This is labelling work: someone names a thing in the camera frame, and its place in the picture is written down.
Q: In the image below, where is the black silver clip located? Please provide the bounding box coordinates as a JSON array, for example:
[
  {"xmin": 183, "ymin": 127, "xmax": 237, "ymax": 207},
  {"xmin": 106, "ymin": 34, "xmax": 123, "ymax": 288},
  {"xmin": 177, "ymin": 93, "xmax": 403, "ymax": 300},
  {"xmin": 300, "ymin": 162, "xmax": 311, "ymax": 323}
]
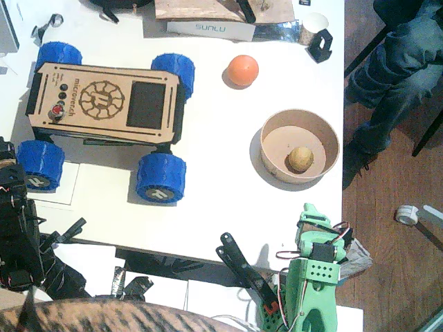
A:
[{"xmin": 31, "ymin": 13, "xmax": 64, "ymax": 46}]

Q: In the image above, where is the white foam board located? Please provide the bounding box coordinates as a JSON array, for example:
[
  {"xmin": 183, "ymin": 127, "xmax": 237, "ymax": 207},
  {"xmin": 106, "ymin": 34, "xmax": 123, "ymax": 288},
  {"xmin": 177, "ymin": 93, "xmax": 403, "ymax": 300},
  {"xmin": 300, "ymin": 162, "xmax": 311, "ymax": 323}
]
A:
[{"xmin": 186, "ymin": 278, "xmax": 364, "ymax": 332}]

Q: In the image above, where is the person leg in jeans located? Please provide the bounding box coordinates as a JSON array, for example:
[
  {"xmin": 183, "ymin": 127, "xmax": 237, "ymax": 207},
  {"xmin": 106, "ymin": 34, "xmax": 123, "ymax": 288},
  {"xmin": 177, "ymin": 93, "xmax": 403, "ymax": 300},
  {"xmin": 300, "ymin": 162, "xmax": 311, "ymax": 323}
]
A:
[{"xmin": 345, "ymin": 0, "xmax": 443, "ymax": 155}]

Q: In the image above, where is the black chair leg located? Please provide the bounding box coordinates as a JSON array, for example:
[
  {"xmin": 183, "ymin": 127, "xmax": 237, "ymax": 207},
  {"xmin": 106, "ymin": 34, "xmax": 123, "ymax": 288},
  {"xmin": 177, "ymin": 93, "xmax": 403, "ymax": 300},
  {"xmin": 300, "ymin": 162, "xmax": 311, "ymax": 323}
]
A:
[
  {"xmin": 411, "ymin": 109, "xmax": 443, "ymax": 157},
  {"xmin": 345, "ymin": 24, "xmax": 394, "ymax": 77}
]

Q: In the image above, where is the small black clamp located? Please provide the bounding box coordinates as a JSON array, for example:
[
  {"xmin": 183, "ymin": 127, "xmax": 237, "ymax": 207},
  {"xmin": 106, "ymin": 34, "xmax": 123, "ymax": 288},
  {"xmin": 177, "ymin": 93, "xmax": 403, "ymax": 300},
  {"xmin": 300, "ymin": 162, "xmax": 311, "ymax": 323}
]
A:
[{"xmin": 37, "ymin": 216, "xmax": 87, "ymax": 254}]

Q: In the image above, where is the dark shoe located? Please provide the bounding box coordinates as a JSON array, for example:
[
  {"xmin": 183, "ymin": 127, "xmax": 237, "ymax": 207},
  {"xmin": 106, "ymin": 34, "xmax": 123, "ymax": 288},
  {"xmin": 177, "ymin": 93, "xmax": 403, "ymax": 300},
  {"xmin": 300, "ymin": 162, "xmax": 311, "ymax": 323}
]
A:
[{"xmin": 342, "ymin": 140, "xmax": 379, "ymax": 190}]

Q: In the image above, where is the black clamp on board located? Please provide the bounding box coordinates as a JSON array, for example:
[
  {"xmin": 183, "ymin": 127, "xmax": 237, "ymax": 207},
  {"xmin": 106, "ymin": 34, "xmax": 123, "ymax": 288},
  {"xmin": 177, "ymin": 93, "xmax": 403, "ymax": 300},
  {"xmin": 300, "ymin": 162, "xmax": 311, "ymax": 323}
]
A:
[{"xmin": 237, "ymin": 0, "xmax": 257, "ymax": 24}]

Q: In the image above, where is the red white servo cable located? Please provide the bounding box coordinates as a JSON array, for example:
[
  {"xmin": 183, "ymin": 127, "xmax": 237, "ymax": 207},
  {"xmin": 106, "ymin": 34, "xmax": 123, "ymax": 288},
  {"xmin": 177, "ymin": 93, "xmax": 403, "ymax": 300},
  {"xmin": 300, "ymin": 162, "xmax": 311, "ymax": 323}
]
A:
[{"xmin": 275, "ymin": 221, "xmax": 354, "ymax": 329}]

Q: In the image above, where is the wooden board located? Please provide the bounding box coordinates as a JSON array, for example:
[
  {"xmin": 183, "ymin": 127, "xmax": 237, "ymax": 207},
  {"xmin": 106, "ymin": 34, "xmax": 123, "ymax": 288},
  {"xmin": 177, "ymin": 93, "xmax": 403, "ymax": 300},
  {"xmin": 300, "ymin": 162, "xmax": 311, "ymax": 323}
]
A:
[{"xmin": 154, "ymin": 0, "xmax": 296, "ymax": 24}]

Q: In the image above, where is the wooden rover with blue wheels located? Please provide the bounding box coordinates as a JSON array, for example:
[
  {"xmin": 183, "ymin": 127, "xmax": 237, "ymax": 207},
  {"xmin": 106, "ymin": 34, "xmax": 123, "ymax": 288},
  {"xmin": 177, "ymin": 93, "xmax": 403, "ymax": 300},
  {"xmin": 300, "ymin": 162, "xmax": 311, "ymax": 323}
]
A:
[{"xmin": 16, "ymin": 41, "xmax": 197, "ymax": 204}]

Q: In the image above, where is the white SUNLU box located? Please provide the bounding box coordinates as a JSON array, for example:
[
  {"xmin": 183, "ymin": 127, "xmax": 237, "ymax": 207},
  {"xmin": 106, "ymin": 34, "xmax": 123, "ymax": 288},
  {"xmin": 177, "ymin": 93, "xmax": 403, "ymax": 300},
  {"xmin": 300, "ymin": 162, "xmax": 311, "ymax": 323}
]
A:
[{"xmin": 166, "ymin": 20, "xmax": 257, "ymax": 42}]

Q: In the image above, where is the white grey box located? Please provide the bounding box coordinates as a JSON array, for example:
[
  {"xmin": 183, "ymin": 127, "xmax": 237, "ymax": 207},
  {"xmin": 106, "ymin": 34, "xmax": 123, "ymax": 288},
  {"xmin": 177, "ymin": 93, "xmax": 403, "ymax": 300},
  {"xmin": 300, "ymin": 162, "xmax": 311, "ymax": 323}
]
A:
[{"xmin": 0, "ymin": 0, "xmax": 21, "ymax": 55}]

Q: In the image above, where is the white paper sheet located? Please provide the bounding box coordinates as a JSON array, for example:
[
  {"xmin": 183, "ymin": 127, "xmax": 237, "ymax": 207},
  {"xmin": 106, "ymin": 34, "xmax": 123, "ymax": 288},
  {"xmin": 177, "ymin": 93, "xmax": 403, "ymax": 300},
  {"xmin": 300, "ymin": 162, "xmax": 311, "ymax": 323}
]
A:
[{"xmin": 26, "ymin": 160, "xmax": 82, "ymax": 212}]

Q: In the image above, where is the orange ball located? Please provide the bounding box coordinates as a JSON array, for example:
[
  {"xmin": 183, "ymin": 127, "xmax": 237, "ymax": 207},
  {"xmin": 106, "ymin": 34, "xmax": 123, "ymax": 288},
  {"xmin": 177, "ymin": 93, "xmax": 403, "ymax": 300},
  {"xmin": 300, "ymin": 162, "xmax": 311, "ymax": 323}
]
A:
[{"xmin": 227, "ymin": 54, "xmax": 260, "ymax": 87}]

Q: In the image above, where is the crumpled grey bag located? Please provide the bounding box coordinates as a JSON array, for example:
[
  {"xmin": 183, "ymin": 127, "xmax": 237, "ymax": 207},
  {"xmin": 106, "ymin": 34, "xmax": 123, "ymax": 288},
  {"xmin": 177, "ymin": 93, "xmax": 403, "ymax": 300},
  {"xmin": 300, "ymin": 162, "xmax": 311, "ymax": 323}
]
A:
[{"xmin": 338, "ymin": 238, "xmax": 373, "ymax": 282}]

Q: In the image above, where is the yellowish round potato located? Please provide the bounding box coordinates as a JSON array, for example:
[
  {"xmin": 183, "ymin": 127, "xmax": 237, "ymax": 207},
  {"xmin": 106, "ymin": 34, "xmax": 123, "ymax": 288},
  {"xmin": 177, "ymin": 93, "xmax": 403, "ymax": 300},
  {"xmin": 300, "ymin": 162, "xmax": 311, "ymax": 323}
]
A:
[{"xmin": 284, "ymin": 145, "xmax": 315, "ymax": 174}]

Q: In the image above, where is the striped brown cloth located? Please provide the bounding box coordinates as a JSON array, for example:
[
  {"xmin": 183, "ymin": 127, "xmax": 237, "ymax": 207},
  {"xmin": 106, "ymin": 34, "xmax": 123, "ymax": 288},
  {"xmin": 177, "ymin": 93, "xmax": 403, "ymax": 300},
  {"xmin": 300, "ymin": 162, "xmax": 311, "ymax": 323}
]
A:
[{"xmin": 0, "ymin": 299, "xmax": 245, "ymax": 332}]

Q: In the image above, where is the black clamp with red trigger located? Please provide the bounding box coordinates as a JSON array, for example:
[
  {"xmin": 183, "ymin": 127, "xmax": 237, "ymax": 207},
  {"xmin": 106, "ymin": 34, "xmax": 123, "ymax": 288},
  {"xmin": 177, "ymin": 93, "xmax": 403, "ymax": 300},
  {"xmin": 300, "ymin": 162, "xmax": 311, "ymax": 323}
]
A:
[{"xmin": 215, "ymin": 232, "xmax": 282, "ymax": 315}]

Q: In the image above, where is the white paper cup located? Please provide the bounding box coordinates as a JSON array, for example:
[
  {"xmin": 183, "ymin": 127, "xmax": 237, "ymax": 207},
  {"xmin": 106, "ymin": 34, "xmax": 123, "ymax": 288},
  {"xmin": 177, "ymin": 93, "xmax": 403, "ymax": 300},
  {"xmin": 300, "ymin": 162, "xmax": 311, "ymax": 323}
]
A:
[{"xmin": 298, "ymin": 12, "xmax": 329, "ymax": 46}]

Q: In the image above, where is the black backpack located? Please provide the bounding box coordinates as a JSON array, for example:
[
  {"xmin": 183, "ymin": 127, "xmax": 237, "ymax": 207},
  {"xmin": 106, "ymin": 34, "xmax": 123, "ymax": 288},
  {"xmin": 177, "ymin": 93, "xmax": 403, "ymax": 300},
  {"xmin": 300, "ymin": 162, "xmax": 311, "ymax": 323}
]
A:
[{"xmin": 79, "ymin": 0, "xmax": 155, "ymax": 24}]

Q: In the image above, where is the white tape roll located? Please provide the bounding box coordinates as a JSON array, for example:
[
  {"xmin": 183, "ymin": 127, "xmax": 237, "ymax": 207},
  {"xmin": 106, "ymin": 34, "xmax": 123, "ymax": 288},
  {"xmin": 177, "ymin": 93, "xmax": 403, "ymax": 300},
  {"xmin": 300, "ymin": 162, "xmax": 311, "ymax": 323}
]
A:
[{"xmin": 395, "ymin": 204, "xmax": 420, "ymax": 226}]

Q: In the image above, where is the black printed holder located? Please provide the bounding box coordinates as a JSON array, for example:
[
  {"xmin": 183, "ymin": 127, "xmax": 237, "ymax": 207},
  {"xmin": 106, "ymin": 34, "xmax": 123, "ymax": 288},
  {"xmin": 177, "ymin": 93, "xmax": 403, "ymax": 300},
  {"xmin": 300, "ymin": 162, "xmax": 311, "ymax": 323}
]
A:
[{"xmin": 305, "ymin": 29, "xmax": 334, "ymax": 64}]

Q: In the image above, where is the brown paper bowl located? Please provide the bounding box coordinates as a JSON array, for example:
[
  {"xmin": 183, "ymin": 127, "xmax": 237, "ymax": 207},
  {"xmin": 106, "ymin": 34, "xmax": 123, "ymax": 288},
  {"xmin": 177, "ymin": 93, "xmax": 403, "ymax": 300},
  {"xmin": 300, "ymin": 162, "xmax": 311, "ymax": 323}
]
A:
[{"xmin": 259, "ymin": 109, "xmax": 341, "ymax": 184}]

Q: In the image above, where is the silver foil strip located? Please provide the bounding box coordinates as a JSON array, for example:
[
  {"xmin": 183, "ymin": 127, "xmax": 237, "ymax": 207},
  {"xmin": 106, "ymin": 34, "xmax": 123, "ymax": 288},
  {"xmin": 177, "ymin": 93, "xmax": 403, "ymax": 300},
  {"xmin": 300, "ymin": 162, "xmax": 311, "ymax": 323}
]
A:
[{"xmin": 110, "ymin": 266, "xmax": 127, "ymax": 299}]

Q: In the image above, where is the white stick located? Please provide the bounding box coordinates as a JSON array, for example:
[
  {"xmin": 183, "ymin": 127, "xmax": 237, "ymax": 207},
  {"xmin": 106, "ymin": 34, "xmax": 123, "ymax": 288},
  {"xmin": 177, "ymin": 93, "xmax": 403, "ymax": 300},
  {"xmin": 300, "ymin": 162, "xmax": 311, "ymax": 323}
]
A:
[{"xmin": 422, "ymin": 204, "xmax": 443, "ymax": 223}]

